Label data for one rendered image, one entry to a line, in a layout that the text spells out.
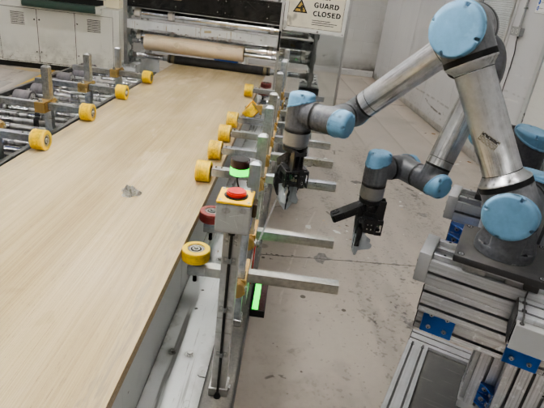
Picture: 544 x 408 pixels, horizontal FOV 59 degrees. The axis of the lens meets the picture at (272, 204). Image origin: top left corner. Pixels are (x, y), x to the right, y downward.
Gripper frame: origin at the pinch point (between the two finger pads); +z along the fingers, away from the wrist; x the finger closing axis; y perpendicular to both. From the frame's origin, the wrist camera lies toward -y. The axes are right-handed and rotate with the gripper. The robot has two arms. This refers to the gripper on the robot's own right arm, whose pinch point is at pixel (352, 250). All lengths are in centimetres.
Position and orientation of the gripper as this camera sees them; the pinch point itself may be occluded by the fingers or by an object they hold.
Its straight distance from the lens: 165.2
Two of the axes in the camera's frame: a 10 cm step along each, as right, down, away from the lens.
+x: 0.7, -4.1, 9.1
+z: -1.1, 9.0, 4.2
